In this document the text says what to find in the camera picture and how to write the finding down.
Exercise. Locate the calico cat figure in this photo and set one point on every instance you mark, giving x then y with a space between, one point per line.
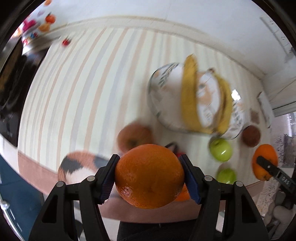
76 162

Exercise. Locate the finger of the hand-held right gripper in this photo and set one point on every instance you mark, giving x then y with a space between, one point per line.
268 165

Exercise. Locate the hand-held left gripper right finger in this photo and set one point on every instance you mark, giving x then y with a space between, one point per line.
190 182

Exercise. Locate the green apple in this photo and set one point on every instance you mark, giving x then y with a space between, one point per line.
219 149
226 176

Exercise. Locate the brown peach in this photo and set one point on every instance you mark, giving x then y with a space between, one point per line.
251 135

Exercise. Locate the small red plum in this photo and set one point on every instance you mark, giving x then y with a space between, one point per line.
180 154

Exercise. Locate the yellow banana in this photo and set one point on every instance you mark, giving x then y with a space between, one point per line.
188 97
227 104
220 111

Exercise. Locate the brown square coaster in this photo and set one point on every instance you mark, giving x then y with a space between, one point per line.
254 117

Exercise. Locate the small red toy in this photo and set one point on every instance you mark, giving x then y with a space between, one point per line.
66 42

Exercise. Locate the red apple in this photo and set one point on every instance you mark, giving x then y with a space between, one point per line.
134 136

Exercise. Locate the striped tablecloth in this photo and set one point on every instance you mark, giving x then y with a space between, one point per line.
92 92

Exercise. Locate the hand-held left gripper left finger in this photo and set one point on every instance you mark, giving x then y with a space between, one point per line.
108 182

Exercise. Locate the large orange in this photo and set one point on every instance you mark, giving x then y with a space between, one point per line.
149 176

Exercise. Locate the glass fruit bowl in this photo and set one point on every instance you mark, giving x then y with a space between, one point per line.
171 92

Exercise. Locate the black appliance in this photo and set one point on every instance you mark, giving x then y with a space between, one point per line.
13 92

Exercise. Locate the cluster of fridge magnets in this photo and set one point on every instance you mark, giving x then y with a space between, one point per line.
44 25

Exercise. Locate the small orange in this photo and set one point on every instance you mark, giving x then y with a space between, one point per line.
266 150
182 195

